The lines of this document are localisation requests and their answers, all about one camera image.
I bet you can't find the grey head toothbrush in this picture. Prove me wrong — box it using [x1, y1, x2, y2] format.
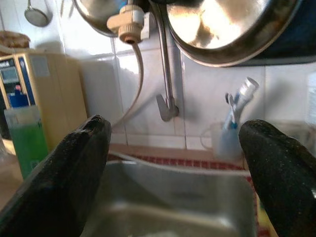
[224, 91, 239, 129]

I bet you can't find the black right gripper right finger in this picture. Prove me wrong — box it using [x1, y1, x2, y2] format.
[238, 119, 316, 237]

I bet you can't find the hanging steel pan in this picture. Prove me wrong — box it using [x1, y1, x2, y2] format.
[167, 0, 301, 68]

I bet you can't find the brown woven basket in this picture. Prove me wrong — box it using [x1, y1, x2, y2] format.
[0, 30, 32, 57]

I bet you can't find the clear toothbrush cup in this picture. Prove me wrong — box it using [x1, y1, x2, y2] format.
[200, 121, 245, 161]

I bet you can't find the steel sink basin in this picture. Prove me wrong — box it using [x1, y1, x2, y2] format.
[80, 158, 259, 237]

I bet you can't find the dark blue hanging pan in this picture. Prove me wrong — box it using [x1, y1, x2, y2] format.
[222, 0, 316, 68]

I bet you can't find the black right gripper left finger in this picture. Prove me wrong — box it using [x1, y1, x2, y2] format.
[0, 115, 113, 237]

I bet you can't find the green dish soap bottle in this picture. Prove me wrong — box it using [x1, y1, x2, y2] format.
[3, 90, 49, 180]

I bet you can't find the blue white toothbrush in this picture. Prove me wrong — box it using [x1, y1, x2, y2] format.
[228, 76, 260, 130]

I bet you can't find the hanging steel strainer ladle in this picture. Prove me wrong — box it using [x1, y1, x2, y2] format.
[24, 0, 49, 27]

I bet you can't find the cream water purifier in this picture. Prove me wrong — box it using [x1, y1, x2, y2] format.
[0, 52, 88, 154]

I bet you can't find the green yellow sponge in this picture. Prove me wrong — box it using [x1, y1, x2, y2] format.
[255, 195, 278, 237]

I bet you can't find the hanging steel pot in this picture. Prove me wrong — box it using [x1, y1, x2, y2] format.
[71, 0, 119, 38]

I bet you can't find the chrome wall faucet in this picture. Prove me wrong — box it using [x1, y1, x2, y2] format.
[149, 0, 180, 122]

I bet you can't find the white tap valve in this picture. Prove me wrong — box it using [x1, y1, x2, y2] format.
[106, 4, 157, 44]

